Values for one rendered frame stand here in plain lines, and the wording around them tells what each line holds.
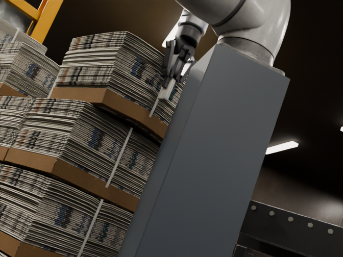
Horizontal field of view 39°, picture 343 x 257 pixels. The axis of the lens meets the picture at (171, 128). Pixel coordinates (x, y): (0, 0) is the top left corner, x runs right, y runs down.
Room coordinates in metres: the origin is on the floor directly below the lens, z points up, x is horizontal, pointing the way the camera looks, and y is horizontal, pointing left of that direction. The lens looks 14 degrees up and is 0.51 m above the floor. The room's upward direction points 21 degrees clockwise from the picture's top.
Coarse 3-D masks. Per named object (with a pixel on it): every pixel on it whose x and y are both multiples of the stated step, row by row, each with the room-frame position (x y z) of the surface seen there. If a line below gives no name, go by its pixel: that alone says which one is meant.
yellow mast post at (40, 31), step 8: (48, 0) 2.88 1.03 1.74; (56, 0) 2.91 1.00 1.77; (40, 8) 2.94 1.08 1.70; (48, 8) 2.90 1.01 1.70; (56, 8) 2.93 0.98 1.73; (40, 16) 2.88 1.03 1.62; (48, 16) 2.91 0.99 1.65; (32, 24) 2.94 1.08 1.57; (40, 24) 2.90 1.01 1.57; (48, 24) 2.93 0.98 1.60; (32, 32) 2.88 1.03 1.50; (40, 32) 2.91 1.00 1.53; (40, 40) 2.93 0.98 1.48
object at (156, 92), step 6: (162, 60) 1.39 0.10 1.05; (156, 78) 1.39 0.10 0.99; (162, 78) 1.41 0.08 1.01; (156, 84) 1.40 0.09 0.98; (156, 90) 1.40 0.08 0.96; (150, 96) 1.39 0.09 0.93; (156, 96) 1.40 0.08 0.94; (150, 102) 1.39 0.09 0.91; (162, 102) 1.42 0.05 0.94; (150, 108) 1.40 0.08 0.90; (156, 108) 1.41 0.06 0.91; (156, 114) 1.42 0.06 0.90; (132, 126) 1.45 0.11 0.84; (138, 126) 1.43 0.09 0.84; (144, 126) 1.41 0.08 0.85
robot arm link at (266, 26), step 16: (256, 0) 1.04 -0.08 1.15; (272, 0) 1.06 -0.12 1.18; (288, 0) 1.09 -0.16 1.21; (240, 16) 1.05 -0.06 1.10; (256, 16) 1.05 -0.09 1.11; (272, 16) 1.07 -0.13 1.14; (288, 16) 1.11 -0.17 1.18; (224, 32) 1.11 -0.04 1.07; (240, 32) 1.07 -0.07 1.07; (256, 32) 1.07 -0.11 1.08; (272, 32) 1.07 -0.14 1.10; (272, 48) 1.09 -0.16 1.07
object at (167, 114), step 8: (184, 80) 1.46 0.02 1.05; (176, 88) 1.45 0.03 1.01; (176, 96) 1.46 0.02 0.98; (168, 104) 1.44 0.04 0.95; (176, 104) 1.46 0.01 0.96; (160, 112) 1.43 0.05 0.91; (168, 112) 1.45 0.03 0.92; (168, 120) 1.46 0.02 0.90; (144, 136) 1.50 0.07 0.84; (152, 136) 1.47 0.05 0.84; (160, 144) 1.51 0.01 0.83
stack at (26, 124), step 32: (0, 96) 1.71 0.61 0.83; (0, 128) 1.62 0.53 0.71; (32, 128) 1.47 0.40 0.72; (64, 128) 1.34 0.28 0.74; (96, 128) 1.36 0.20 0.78; (128, 128) 1.42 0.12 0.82; (0, 160) 1.54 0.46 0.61; (64, 160) 1.32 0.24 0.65; (96, 160) 1.38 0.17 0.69; (128, 160) 1.45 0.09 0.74; (0, 192) 1.48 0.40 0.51; (32, 192) 1.35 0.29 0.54; (64, 192) 1.34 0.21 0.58; (128, 192) 1.48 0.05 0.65; (0, 224) 1.41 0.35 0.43; (32, 224) 1.30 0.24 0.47; (64, 224) 1.38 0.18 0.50; (96, 224) 1.45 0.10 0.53; (128, 224) 1.51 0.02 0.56; (0, 256) 1.34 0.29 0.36; (96, 256) 1.47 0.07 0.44
